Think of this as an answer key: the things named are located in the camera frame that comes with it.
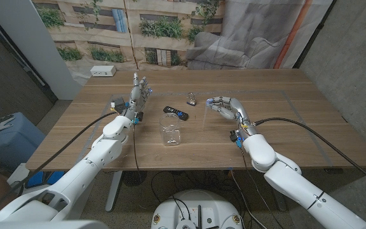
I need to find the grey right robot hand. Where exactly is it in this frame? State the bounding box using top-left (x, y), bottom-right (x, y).
top-left (206, 96), bottom-right (257, 138)

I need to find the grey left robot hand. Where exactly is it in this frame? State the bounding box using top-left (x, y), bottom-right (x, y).
top-left (121, 72), bottom-right (154, 120)

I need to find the black remote key fob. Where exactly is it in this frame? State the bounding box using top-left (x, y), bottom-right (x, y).
top-left (163, 106), bottom-right (189, 121)

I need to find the white power outlet box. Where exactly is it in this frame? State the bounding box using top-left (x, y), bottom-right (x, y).
top-left (90, 65), bottom-right (117, 78)

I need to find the clear glass jar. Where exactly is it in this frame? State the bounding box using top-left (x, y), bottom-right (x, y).
top-left (159, 113), bottom-right (182, 146)

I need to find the printed fabric backdrop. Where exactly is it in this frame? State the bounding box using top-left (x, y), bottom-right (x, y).
top-left (32, 0), bottom-right (335, 85)

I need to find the black round floor object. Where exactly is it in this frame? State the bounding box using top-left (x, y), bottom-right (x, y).
top-left (121, 170), bottom-right (148, 187)

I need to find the grey table leg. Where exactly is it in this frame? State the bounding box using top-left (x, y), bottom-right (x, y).
top-left (105, 170), bottom-right (123, 213)
top-left (271, 187), bottom-right (287, 212)

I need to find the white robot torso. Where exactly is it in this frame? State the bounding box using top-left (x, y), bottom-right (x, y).
top-left (150, 189), bottom-right (243, 229)

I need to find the black backdrop stand pole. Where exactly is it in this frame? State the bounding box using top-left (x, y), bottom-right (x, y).
top-left (292, 0), bottom-right (339, 69)

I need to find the blue storage bin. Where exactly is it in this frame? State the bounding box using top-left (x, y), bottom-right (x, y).
top-left (0, 111), bottom-right (46, 171)

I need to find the white and blue floor box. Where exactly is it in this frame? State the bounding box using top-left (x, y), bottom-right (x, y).
top-left (4, 162), bottom-right (66, 191)

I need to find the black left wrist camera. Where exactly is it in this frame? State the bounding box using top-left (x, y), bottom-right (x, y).
top-left (110, 97), bottom-right (126, 112)

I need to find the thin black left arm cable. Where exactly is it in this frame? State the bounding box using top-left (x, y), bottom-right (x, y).
top-left (132, 123), bottom-right (141, 174)

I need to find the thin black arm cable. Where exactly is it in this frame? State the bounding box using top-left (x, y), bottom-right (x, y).
top-left (132, 123), bottom-right (141, 174)
top-left (240, 148), bottom-right (285, 229)

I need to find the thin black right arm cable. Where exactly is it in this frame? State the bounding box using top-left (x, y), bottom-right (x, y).
top-left (240, 148), bottom-right (285, 229)

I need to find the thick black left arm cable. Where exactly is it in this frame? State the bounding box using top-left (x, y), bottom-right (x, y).
top-left (0, 111), bottom-right (119, 216)

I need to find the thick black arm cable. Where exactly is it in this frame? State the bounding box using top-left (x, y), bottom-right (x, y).
top-left (253, 117), bottom-right (366, 191)
top-left (0, 111), bottom-right (119, 216)

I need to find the grey floor cable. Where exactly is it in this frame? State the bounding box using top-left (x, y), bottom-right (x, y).
top-left (230, 170), bottom-right (266, 229)

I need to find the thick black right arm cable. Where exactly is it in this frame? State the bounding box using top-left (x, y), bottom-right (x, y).
top-left (253, 117), bottom-right (366, 191)

